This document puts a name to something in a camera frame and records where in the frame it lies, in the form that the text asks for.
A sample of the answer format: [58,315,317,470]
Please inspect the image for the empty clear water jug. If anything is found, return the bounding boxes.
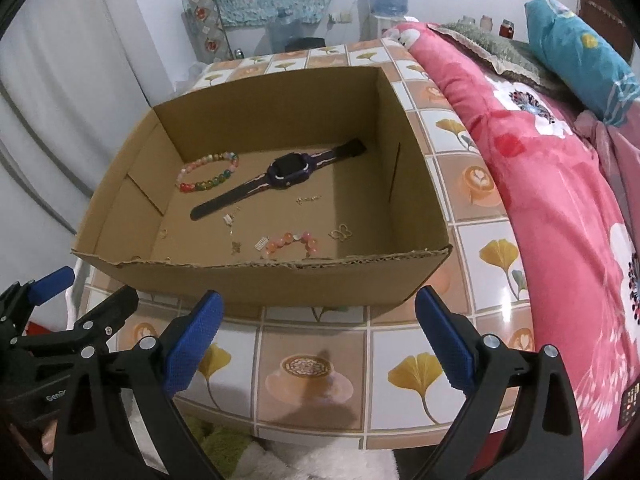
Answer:
[272,7,306,51]

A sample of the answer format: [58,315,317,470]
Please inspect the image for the red object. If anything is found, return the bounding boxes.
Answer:
[20,322,66,336]

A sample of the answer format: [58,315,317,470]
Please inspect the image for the pink floral blanket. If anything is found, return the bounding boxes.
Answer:
[382,21,640,466]

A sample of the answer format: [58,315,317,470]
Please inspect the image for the brown cardboard box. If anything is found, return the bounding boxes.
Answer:
[70,65,453,318]

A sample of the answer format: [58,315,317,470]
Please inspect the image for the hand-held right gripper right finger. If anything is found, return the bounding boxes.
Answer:
[415,285,587,480]

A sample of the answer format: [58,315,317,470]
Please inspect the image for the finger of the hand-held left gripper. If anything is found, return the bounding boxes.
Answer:
[10,286,140,361]
[0,266,76,333]

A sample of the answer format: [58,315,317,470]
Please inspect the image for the person's left hand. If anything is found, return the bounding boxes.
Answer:
[40,417,58,468]

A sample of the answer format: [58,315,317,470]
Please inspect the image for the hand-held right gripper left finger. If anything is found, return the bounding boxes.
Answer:
[52,289,225,480]

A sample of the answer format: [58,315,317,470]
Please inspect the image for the multicolour bead bracelet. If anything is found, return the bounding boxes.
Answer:
[176,151,240,193]

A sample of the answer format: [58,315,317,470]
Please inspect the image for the pink bead bracelet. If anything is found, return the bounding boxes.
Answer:
[261,230,321,260]

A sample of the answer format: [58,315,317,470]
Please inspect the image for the dark wooden door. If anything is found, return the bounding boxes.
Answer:
[577,0,636,56]

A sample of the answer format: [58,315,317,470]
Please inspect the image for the white water dispenser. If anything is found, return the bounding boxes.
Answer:
[367,14,418,41]

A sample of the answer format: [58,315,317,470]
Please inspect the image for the grey lace cushion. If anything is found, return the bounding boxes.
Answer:
[440,21,566,93]

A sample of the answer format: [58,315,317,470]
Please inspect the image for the patchwork fabric bag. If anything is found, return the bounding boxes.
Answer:
[182,0,228,63]

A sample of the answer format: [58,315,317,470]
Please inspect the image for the blue printed pillow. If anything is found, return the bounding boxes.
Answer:
[524,0,640,127]

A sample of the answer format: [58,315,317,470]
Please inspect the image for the dark purple wrist watch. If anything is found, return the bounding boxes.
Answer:
[190,137,368,222]

